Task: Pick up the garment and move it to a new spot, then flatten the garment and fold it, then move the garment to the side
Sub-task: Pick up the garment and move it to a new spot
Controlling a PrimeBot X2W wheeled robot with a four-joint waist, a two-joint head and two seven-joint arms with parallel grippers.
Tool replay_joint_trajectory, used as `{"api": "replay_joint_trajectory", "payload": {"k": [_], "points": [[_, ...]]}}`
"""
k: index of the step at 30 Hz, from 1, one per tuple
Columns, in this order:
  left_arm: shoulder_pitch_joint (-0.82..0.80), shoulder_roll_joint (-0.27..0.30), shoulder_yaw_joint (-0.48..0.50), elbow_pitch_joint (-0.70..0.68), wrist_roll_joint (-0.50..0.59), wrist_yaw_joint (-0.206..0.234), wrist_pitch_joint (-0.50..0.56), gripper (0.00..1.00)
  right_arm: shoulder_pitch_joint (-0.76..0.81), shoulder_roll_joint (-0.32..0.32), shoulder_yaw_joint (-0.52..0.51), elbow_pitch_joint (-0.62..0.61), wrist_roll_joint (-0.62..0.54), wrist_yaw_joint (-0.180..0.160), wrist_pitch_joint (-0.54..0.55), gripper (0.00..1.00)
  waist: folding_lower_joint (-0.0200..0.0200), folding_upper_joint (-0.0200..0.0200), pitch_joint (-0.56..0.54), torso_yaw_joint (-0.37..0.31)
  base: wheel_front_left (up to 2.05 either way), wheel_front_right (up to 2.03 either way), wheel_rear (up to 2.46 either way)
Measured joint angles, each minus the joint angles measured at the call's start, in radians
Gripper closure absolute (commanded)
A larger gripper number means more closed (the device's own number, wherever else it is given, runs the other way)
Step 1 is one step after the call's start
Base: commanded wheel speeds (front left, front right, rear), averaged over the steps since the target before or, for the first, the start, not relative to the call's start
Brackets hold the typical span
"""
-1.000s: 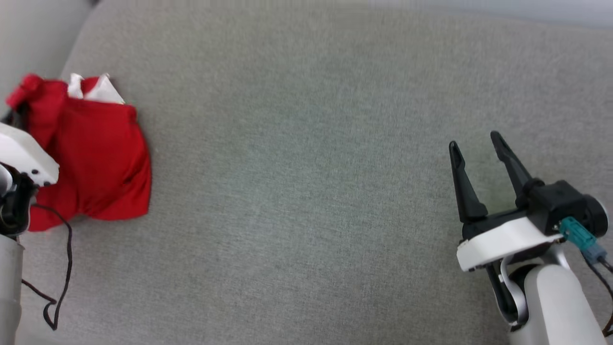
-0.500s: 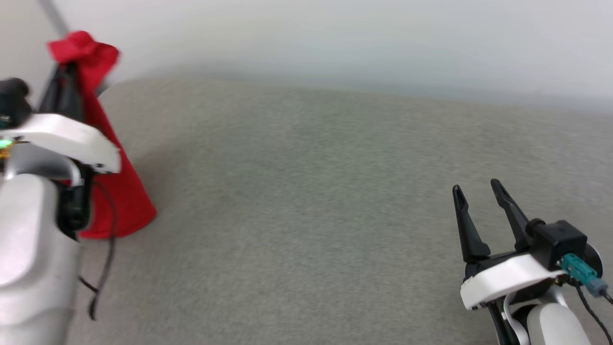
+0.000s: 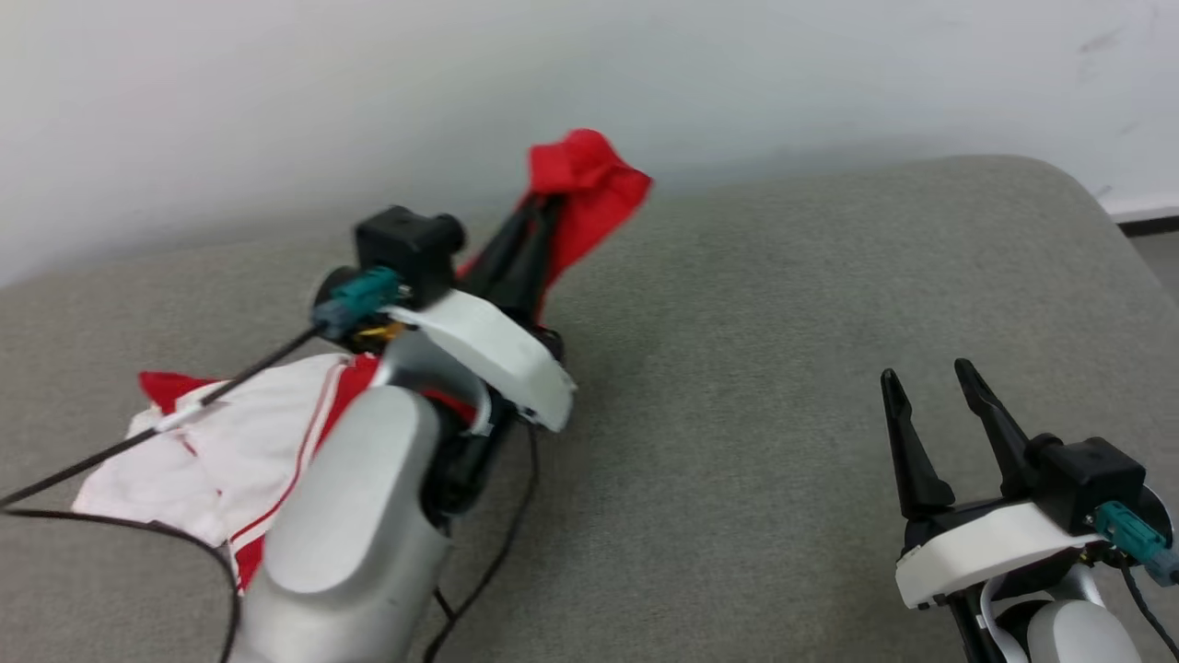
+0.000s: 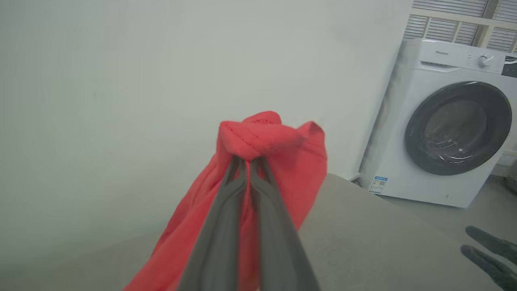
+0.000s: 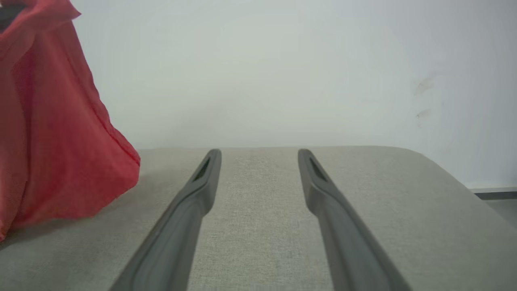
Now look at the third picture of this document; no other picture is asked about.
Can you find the right wrist teal connector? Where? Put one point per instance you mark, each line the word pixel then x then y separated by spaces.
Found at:
pixel 1138 543

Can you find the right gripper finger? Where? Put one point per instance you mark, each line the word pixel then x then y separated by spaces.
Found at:
pixel 999 433
pixel 912 460

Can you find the wrist teal connector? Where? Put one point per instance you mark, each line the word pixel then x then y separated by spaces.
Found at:
pixel 1138 543
pixel 359 296

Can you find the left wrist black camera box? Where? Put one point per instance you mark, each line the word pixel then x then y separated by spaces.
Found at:
pixel 410 244

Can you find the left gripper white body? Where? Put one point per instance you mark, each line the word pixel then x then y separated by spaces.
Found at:
pixel 497 354

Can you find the dark wall baseboard strip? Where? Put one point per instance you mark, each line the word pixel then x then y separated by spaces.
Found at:
pixel 1151 224

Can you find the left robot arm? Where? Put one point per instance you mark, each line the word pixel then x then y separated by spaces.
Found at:
pixel 350 543

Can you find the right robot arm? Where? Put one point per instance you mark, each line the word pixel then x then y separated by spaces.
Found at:
pixel 1068 631

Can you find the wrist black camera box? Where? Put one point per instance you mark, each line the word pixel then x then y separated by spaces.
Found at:
pixel 410 244
pixel 1087 479

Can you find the red and white garment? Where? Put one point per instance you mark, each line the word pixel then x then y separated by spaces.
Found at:
pixel 249 442

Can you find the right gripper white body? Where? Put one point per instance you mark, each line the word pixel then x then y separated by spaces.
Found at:
pixel 986 552

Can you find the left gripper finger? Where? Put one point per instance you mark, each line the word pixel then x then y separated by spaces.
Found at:
pixel 502 241
pixel 539 267

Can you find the left wrist teal connector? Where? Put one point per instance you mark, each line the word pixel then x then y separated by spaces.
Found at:
pixel 359 296

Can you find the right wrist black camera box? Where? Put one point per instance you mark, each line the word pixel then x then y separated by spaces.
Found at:
pixel 1087 479

